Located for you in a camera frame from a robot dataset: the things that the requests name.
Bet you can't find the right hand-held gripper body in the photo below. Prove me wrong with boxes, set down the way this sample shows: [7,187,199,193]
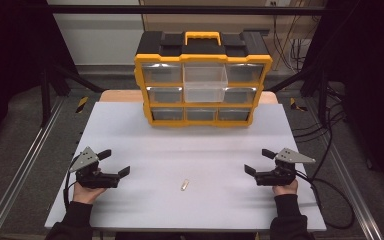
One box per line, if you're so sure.
[254,147,316,187]

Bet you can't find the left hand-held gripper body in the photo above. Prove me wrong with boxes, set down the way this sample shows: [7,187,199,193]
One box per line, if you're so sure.
[69,146,121,190]

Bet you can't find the clear plastic bin drawer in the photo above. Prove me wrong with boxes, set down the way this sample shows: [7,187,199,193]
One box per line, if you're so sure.
[182,63,229,104]

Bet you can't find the person's right hand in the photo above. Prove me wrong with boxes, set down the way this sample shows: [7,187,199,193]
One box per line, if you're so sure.
[272,179,299,197]

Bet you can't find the person's left hand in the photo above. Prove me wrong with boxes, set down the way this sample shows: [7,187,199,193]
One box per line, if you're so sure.
[72,181,108,205]

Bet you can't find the yellow black hazard tape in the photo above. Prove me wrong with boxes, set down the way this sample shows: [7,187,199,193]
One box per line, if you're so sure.
[289,97,308,113]
[75,96,90,114]

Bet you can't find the black metal stand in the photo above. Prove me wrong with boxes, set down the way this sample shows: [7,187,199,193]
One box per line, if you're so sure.
[265,61,331,128]
[39,61,106,128]

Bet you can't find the set of small clear drawers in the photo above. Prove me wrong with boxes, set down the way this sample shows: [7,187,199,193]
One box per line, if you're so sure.
[141,62,265,122]

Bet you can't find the yellow black organizer cabinet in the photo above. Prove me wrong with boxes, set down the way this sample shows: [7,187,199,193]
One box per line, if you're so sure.
[133,30,274,128]

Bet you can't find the dark curtain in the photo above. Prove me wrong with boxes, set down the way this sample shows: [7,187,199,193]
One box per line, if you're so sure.
[0,0,78,154]
[302,0,384,196]

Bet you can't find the left hand-held gripper black cable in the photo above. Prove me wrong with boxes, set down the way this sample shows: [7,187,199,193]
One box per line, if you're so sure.
[62,154,82,211]

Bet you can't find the hand-held gripper black cable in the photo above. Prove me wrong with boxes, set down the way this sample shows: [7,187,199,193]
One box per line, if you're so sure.
[62,154,82,211]
[294,170,356,230]

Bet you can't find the right hand-held gripper black cable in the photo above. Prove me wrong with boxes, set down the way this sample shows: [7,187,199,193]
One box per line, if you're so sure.
[294,170,356,230]

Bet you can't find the black floor cables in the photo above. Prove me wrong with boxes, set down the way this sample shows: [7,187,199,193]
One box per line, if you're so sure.
[292,83,349,183]

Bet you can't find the aluminium floor rail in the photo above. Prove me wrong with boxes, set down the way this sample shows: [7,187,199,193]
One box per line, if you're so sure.
[0,96,65,240]
[304,98,384,240]

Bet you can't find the hanging wall cables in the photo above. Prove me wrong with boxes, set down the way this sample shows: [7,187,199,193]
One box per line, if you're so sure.
[271,6,313,74]

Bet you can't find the yellow carry handle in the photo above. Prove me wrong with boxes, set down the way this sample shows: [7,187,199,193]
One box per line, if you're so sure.
[184,31,222,47]

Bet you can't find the black horizontal frame bar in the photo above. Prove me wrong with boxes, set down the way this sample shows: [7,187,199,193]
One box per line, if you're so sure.
[45,4,328,15]

